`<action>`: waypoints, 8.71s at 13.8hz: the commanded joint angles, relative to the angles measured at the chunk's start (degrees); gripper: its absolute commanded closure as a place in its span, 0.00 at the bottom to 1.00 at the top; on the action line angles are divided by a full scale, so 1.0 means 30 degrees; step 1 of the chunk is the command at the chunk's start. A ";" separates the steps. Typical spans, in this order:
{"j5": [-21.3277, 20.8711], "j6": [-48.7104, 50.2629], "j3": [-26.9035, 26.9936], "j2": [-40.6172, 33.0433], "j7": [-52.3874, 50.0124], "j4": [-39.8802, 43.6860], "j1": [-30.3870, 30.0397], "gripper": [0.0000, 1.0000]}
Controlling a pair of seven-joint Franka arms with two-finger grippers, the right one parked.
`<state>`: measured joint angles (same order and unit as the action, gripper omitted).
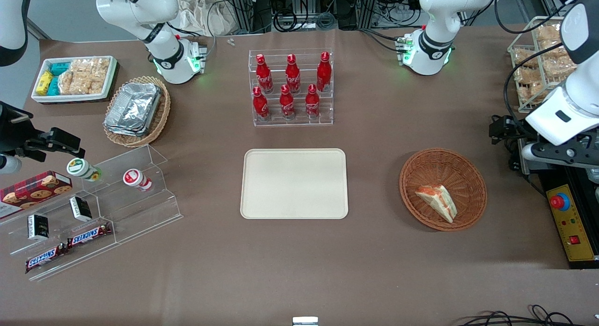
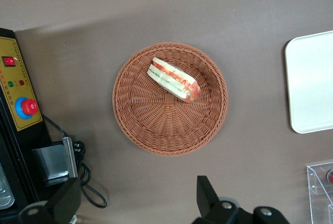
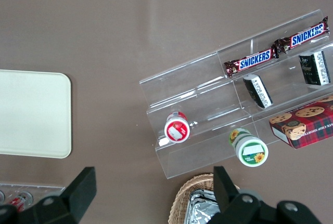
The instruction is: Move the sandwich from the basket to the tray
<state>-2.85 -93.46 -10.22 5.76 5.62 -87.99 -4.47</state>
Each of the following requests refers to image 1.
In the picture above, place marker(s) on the white rectangular snack bin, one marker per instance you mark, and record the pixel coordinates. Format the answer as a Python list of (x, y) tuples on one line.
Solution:
[(70, 98)]

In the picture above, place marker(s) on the red lid yogurt bottle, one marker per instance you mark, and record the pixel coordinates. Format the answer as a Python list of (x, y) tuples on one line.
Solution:
[(135, 178)]

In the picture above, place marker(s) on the triangle sandwich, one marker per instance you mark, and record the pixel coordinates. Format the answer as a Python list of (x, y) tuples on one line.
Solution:
[(437, 199)]

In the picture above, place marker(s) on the yellow snack box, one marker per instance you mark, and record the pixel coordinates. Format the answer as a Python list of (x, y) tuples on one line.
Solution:
[(44, 82)]

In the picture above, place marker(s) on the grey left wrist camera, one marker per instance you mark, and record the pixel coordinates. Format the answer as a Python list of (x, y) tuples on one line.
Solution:
[(533, 152)]

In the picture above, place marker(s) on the oval light wicker basket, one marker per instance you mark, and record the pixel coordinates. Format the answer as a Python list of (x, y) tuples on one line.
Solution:
[(161, 120)]

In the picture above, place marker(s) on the clear pack of crackers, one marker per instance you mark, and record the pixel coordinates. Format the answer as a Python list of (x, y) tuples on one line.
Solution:
[(551, 49), (529, 75), (557, 66), (547, 32), (533, 90), (525, 57)]

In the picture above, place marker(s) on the black countertop appliance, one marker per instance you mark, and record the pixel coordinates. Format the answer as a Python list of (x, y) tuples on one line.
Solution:
[(545, 176)]

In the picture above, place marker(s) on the small white silver block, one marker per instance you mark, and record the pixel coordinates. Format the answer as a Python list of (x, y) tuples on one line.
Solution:
[(305, 321)]

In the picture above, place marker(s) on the red plaid cookie box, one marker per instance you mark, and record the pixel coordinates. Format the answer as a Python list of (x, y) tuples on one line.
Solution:
[(32, 192)]

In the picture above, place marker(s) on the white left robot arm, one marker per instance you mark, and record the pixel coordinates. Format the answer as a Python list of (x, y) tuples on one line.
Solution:
[(437, 17)]

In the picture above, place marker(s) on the yellow control box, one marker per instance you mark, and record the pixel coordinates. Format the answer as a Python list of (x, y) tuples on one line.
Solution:
[(575, 223)]

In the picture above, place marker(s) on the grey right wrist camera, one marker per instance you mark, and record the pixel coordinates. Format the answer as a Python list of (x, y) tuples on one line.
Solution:
[(8, 164)]

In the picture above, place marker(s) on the snickers chocolate bar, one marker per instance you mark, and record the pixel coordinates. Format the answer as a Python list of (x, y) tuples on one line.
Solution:
[(89, 234), (44, 258)]

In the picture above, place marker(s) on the green lid yogurt bottle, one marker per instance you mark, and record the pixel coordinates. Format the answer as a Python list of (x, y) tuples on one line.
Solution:
[(80, 168)]

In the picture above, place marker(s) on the white plastic bag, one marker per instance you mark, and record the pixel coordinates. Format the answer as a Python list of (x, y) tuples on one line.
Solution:
[(206, 15)]

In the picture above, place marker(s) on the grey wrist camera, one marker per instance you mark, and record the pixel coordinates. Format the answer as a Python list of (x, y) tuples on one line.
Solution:
[(8, 164), (533, 152)]

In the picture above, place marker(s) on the red cola bottle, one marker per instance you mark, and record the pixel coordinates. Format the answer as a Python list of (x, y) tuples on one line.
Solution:
[(324, 73), (312, 104), (293, 76), (260, 105), (287, 104), (264, 76)]

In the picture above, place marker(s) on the clear rice cracker packs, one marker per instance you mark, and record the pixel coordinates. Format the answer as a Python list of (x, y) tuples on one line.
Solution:
[(84, 76)]

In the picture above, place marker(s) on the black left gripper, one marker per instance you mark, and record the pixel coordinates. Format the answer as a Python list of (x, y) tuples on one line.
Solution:
[(502, 128)]

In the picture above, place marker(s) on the red emergency stop button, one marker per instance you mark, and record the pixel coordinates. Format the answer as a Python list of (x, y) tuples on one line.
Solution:
[(559, 202)]

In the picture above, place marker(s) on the clear acrylic step display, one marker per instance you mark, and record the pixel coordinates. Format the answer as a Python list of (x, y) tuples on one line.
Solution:
[(140, 209)]

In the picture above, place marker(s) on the stacked aluminium foil trays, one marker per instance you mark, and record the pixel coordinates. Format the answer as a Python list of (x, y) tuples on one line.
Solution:
[(133, 108)]

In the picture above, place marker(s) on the clear acrylic bottle rack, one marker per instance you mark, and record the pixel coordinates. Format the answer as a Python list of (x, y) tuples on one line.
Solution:
[(299, 121)]

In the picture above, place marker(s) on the round brown wicker basket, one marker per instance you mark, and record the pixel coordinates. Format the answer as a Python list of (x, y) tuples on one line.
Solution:
[(421, 176)]

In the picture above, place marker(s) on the teal snack box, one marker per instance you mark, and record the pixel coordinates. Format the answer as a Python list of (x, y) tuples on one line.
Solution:
[(60, 68), (54, 86)]

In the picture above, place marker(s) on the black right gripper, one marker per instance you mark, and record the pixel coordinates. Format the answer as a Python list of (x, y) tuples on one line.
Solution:
[(13, 132)]

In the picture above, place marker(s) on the small black white box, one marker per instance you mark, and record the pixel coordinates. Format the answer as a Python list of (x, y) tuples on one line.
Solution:
[(38, 228), (80, 209)]

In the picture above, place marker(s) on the beige rectangular serving tray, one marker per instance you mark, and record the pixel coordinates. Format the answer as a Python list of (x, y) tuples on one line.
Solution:
[(294, 183)]

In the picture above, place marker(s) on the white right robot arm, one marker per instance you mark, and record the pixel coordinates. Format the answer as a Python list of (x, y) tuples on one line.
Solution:
[(140, 8)]

